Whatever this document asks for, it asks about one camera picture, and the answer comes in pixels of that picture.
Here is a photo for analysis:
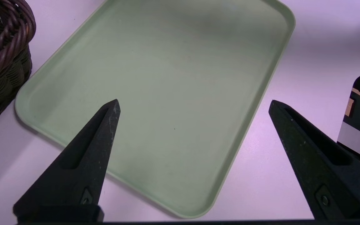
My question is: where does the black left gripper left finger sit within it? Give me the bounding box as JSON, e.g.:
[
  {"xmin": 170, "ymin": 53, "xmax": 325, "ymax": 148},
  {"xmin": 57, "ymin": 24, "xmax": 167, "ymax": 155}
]
[{"xmin": 13, "ymin": 99, "xmax": 121, "ymax": 222}]

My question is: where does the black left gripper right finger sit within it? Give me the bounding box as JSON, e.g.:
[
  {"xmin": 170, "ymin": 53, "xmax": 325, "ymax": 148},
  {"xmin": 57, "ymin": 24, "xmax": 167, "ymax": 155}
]
[{"xmin": 268, "ymin": 100, "xmax": 360, "ymax": 221}]

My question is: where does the dark brown wicker basket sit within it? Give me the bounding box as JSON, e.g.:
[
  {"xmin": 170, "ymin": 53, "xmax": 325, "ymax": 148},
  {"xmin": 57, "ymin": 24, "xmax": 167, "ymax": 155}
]
[{"xmin": 0, "ymin": 0, "xmax": 37, "ymax": 136}]

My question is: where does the light green plastic tray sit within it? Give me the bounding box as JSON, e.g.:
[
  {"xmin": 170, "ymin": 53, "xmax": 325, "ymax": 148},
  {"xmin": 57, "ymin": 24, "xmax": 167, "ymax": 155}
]
[{"xmin": 15, "ymin": 0, "xmax": 296, "ymax": 219}]

